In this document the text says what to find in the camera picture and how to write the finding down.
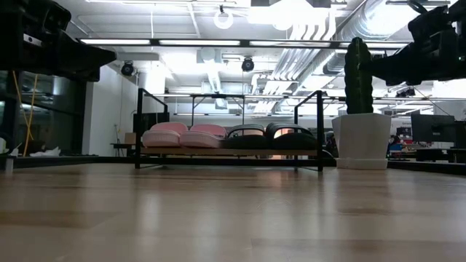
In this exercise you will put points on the black aluminium rig frame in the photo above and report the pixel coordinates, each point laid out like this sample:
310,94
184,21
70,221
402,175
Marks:
73,160

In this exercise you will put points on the white plant pot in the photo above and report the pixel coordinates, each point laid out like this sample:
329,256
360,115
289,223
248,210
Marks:
362,138

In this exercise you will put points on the brown cardboard box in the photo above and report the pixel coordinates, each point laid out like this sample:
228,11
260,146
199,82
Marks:
130,138

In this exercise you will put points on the black slide sandal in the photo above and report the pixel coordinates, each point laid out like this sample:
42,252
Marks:
247,142
295,142

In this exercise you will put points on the small white post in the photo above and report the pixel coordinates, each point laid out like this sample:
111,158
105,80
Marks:
9,163

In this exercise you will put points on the white cloth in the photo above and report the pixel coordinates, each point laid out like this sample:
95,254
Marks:
45,152

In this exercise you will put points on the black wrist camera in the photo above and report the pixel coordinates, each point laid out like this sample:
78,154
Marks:
433,23
47,16

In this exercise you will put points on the thin black background frame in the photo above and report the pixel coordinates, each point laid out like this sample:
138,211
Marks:
218,96

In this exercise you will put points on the green cactus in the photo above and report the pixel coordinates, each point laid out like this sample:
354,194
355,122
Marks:
355,87

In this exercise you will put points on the pink slide sandal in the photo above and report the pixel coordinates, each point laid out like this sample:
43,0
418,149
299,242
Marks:
160,139
200,140

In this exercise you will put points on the large black computer monitor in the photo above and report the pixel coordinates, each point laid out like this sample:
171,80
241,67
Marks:
433,127

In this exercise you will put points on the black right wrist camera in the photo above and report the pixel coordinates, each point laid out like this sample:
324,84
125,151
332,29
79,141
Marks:
433,23

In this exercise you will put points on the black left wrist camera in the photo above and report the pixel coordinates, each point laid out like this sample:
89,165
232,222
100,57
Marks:
47,16

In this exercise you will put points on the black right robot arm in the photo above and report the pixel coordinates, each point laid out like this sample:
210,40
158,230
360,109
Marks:
459,54

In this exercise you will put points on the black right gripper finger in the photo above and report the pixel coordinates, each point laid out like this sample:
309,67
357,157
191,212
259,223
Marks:
393,69

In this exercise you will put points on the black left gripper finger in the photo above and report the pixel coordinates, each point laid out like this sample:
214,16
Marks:
94,58

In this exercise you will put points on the black round ceiling spotlight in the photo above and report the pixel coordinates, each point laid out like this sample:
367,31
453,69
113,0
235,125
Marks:
127,69
248,64

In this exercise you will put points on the wooden shelf with black frame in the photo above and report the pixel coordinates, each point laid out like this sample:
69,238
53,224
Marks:
218,151

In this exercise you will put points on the black background screen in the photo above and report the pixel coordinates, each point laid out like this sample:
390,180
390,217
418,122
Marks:
151,118

